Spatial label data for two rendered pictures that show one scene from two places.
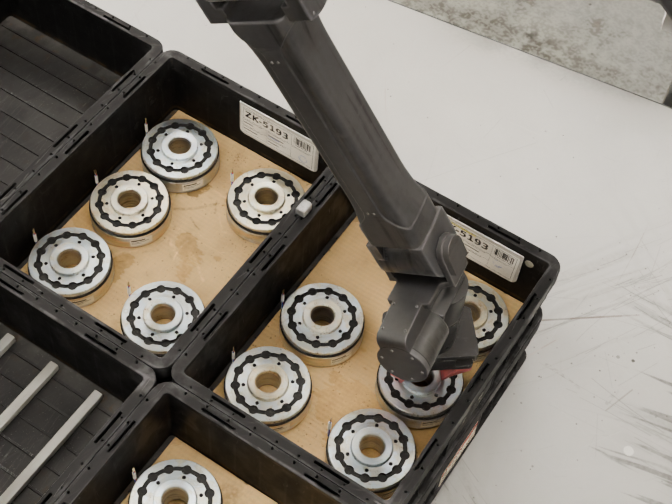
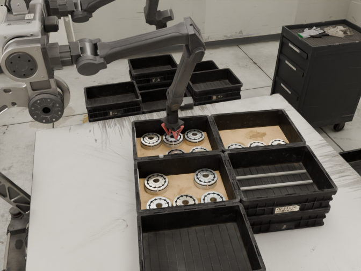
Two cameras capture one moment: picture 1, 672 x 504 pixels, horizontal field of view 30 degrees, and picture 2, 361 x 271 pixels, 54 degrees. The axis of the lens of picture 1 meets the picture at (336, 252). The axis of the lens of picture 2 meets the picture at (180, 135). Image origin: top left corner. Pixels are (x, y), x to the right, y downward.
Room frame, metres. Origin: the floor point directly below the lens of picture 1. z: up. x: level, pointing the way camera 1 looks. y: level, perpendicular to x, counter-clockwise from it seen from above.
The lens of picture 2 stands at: (1.54, 1.04, 1.95)
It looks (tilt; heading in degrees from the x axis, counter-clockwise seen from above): 37 degrees down; 233
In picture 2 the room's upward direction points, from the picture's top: straight up
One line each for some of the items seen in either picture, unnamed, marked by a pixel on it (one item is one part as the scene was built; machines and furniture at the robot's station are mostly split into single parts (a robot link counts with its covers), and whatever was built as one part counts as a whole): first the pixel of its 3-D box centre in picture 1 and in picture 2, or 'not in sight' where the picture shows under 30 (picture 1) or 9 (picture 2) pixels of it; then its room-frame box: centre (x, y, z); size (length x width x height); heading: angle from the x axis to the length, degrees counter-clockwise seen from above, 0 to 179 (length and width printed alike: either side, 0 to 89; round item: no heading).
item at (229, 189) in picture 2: (169, 224); (183, 190); (0.91, 0.21, 0.87); 0.40 x 0.30 x 0.11; 151
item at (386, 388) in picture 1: (420, 378); (172, 137); (0.73, -0.12, 0.86); 0.10 x 0.10 x 0.01
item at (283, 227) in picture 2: not in sight; (271, 197); (0.56, 0.40, 0.76); 0.40 x 0.30 x 0.12; 151
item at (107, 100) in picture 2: not in sight; (115, 118); (0.58, -1.11, 0.37); 0.40 x 0.30 x 0.45; 159
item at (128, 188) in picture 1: (129, 200); (185, 202); (0.94, 0.27, 0.86); 0.05 x 0.05 x 0.01
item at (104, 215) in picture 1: (129, 202); (185, 203); (0.94, 0.27, 0.86); 0.10 x 0.10 x 0.01
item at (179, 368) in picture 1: (372, 321); (174, 136); (0.77, -0.05, 0.92); 0.40 x 0.30 x 0.02; 151
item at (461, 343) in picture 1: (432, 324); (172, 117); (0.73, -0.11, 0.98); 0.10 x 0.07 x 0.07; 101
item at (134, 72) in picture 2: not in sight; (154, 86); (0.06, -1.34, 0.37); 0.40 x 0.30 x 0.45; 159
